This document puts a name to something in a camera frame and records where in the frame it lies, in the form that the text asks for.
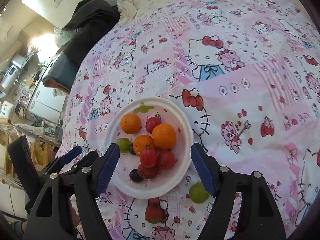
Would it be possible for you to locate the medium orange mandarin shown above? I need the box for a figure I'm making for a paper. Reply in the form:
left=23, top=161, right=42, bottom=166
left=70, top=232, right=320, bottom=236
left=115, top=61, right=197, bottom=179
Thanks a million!
left=120, top=113, right=142, bottom=134

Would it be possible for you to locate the dark purple grape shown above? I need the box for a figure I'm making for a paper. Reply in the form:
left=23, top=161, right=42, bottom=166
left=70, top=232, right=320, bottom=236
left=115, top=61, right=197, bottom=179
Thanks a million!
left=129, top=169, right=144, bottom=183

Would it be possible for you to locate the small orange mandarin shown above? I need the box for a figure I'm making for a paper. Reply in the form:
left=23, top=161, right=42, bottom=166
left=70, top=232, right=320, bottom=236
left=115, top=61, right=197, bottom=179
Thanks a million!
left=133, top=135, right=155, bottom=155

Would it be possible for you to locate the red strawberry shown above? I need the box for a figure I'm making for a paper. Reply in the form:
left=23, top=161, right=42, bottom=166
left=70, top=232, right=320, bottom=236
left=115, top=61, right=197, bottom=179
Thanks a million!
left=144, top=203, right=163, bottom=224
left=137, top=164, right=159, bottom=179

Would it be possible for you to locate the pink strawberry plate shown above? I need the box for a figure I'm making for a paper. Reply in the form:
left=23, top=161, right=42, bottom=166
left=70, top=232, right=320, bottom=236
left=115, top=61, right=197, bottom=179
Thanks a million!
left=105, top=97, right=193, bottom=199

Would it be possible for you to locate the Hello Kitty pink bedsheet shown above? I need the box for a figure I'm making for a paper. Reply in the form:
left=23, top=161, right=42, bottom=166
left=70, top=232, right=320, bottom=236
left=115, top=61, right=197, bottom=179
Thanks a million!
left=57, top=0, right=319, bottom=237

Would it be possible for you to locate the green lime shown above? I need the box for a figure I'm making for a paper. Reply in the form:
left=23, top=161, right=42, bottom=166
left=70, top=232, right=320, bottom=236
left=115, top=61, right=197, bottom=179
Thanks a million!
left=189, top=182, right=210, bottom=204
left=116, top=138, right=131, bottom=153

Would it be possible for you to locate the black jacket on chair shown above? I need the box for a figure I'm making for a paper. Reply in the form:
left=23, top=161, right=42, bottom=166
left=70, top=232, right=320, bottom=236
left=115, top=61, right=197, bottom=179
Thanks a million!
left=63, top=0, right=120, bottom=65

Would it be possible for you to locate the white plastic bag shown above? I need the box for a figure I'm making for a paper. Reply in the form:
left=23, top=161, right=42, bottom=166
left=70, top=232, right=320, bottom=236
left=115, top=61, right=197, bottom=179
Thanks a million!
left=54, top=27, right=75, bottom=48

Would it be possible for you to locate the large orange mandarin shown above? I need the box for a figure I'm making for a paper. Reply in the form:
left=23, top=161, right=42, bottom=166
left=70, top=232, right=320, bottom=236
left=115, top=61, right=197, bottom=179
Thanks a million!
left=152, top=124, right=177, bottom=150

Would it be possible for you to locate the teal armchair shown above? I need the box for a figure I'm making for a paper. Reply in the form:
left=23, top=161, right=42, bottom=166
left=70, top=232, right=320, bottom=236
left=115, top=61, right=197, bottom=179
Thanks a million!
left=42, top=53, right=79, bottom=94

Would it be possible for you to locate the red tomato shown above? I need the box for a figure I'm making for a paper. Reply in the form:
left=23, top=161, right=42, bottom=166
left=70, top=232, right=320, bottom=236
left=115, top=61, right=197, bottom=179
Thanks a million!
left=157, top=150, right=176, bottom=170
left=145, top=116, right=162, bottom=134
left=140, top=148, right=157, bottom=168

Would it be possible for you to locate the white kitchen cabinet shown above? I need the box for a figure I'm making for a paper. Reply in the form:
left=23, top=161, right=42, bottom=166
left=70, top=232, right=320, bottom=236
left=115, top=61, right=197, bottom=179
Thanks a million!
left=26, top=61, right=66, bottom=124

